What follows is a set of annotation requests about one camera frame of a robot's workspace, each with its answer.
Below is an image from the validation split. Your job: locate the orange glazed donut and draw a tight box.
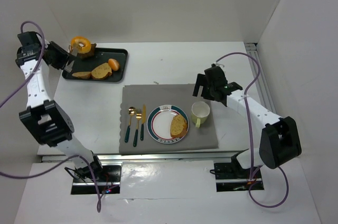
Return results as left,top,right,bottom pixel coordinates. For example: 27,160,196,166
70,36,91,54

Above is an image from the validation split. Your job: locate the orange round bun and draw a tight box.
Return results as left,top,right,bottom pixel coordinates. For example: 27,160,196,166
108,59,120,71

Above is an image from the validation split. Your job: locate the seeded bread slice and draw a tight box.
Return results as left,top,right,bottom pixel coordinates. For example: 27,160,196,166
91,63,112,80
170,115,188,138

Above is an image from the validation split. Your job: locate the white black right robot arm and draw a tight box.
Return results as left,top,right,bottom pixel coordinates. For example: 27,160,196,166
193,64,302,170

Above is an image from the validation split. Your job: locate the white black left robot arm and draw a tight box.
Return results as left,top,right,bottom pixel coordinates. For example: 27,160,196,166
15,31,102,178

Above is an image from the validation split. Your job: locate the thin brown bread slice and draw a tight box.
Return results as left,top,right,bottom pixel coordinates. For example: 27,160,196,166
72,71,91,79

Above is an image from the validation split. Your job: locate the dark brown bread chunk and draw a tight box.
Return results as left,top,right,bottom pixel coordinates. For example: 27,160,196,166
77,43,97,60

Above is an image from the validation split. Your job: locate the pale green ceramic mug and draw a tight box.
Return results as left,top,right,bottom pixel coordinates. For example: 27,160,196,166
191,101,210,128

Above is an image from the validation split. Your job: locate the black rectangular tray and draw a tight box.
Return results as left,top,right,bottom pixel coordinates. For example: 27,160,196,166
61,47,128,83

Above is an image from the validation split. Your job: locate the grey cloth placemat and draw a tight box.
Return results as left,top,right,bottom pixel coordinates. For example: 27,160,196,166
119,84,219,155

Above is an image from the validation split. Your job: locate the white plate teal red rim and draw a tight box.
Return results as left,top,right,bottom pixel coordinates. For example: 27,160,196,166
146,105,189,145

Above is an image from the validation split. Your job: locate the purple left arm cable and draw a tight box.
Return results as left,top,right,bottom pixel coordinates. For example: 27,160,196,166
0,21,106,213

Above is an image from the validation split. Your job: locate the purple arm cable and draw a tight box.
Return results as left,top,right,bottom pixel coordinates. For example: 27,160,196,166
215,52,290,209
0,21,106,213

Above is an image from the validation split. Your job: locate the aluminium side rail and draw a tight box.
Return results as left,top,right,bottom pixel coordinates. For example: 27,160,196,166
244,43,276,113

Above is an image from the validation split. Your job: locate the aluminium front rail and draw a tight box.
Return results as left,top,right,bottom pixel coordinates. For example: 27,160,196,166
40,150,265,163

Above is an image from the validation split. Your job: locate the gold knife green handle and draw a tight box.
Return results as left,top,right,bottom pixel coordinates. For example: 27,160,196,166
140,104,146,141

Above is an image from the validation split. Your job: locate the gold fork green handle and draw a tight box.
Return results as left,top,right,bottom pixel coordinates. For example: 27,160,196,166
133,109,142,147

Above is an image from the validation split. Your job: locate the gold spoon green handle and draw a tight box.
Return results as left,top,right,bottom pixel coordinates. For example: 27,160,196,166
124,107,136,143

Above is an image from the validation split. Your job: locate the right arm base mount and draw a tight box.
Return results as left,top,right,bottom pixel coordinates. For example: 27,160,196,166
209,152,264,192

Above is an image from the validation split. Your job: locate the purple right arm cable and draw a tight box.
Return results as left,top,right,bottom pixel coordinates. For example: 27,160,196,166
215,52,290,209

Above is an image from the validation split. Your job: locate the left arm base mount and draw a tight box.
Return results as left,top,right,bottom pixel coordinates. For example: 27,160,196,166
64,162,123,195

